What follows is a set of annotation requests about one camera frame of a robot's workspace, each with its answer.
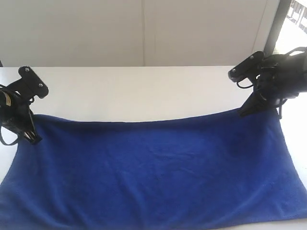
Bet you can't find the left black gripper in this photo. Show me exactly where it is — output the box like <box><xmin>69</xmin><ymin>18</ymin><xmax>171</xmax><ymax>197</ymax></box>
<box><xmin>0</xmin><ymin>85</ymin><xmax>42</xmax><ymax>145</ymax></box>

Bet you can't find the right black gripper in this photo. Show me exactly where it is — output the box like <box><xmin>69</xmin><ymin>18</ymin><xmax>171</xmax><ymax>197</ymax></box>
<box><xmin>238</xmin><ymin>53</ymin><xmax>307</xmax><ymax>117</ymax></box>

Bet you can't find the blue microfibre towel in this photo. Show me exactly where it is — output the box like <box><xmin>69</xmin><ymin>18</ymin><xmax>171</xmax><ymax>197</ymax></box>
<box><xmin>0</xmin><ymin>110</ymin><xmax>307</xmax><ymax>230</ymax></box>

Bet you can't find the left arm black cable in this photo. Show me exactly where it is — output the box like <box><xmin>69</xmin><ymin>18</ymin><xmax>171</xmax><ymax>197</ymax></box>
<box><xmin>0</xmin><ymin>124</ymin><xmax>22</xmax><ymax>146</ymax></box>

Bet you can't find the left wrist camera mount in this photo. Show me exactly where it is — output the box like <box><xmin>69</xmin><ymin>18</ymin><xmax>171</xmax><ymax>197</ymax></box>
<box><xmin>8</xmin><ymin>66</ymin><xmax>49</xmax><ymax>101</ymax></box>

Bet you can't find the dark window frame post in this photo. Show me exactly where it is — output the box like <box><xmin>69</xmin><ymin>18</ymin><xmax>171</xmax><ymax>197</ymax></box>
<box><xmin>263</xmin><ymin>0</ymin><xmax>291</xmax><ymax>56</ymax></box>

